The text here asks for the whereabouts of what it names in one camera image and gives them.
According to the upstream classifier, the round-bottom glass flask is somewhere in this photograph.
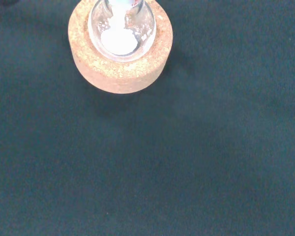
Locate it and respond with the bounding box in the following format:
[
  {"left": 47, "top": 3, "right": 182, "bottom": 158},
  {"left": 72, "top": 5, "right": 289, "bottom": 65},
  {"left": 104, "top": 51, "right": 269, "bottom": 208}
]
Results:
[{"left": 88, "top": 0, "right": 156, "bottom": 63}]

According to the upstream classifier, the black cloth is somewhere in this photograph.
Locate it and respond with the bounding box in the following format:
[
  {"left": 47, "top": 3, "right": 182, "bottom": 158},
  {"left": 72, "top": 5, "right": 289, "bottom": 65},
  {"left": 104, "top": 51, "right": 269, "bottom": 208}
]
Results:
[{"left": 0, "top": 0, "right": 295, "bottom": 236}]

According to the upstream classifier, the white powder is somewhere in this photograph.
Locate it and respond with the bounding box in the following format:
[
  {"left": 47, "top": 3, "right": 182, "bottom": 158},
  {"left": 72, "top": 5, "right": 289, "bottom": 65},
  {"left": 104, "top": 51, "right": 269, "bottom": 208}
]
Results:
[{"left": 100, "top": 4, "right": 139, "bottom": 56}]

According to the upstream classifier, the cork ring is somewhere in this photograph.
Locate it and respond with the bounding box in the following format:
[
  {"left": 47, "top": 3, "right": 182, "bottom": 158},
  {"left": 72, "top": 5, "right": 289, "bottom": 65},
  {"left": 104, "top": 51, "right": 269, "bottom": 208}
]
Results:
[{"left": 68, "top": 0, "right": 174, "bottom": 94}]

